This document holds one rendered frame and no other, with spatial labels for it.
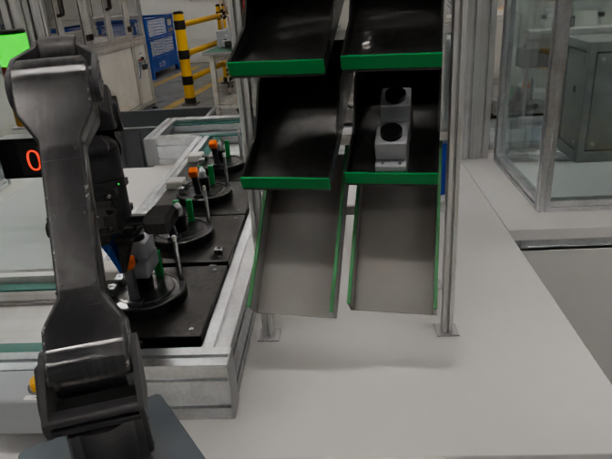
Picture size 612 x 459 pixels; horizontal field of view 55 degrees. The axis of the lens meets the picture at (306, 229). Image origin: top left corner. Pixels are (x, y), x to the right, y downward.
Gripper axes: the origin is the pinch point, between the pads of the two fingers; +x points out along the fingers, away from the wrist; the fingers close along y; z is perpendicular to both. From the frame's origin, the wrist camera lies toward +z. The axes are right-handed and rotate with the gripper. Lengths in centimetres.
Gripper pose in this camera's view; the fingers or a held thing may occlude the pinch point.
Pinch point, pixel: (119, 252)
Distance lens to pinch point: 94.3
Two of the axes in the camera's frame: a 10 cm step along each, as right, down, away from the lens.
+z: -0.4, 4.0, -9.1
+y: 10.0, -0.4, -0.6
